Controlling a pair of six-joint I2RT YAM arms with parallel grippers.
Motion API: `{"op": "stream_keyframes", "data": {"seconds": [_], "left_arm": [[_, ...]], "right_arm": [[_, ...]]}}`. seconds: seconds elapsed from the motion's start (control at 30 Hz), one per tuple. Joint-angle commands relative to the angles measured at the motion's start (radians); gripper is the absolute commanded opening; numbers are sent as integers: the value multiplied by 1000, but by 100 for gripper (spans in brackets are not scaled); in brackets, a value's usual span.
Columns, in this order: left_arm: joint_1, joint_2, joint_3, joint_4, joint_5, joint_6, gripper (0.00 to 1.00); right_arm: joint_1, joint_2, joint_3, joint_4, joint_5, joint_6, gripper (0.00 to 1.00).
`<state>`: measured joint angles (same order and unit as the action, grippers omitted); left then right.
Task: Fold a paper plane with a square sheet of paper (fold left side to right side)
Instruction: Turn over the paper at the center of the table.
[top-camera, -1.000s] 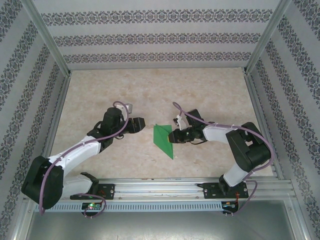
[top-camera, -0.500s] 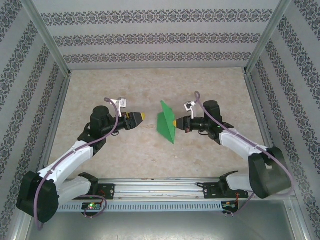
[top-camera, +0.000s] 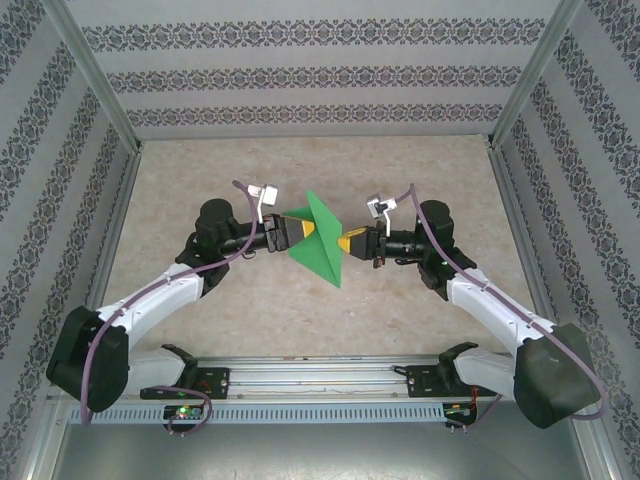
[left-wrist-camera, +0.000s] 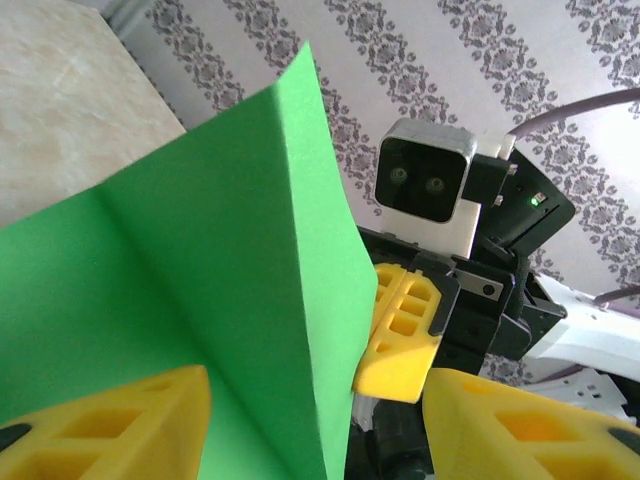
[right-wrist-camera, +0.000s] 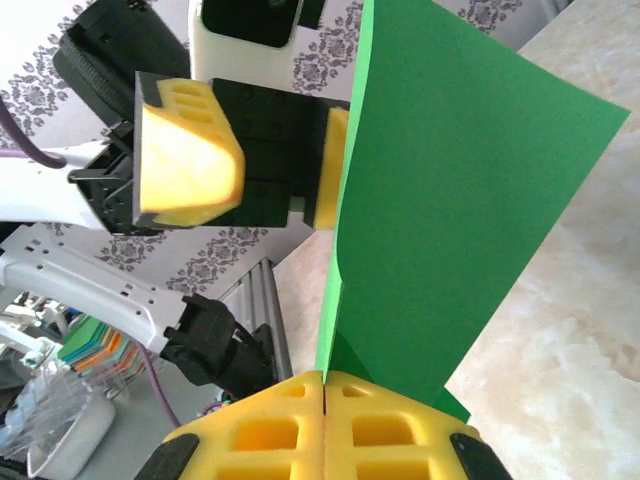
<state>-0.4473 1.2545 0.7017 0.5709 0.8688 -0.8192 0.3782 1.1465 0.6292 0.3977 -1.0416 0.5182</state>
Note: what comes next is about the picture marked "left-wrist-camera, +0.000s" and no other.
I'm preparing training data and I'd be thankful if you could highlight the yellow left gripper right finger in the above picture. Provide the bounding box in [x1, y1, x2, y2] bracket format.
[421, 367, 640, 480]

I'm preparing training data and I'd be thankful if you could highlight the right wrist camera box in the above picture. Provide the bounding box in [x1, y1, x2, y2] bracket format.
[373, 118, 517, 261]

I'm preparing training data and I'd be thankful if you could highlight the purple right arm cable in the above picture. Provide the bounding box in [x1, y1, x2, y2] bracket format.
[508, 87, 640, 309]

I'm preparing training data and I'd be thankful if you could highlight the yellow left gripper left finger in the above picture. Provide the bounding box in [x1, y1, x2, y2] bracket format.
[0, 364, 212, 480]

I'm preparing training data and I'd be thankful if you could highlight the green paper sheet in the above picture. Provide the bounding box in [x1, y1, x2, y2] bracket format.
[0, 40, 379, 480]

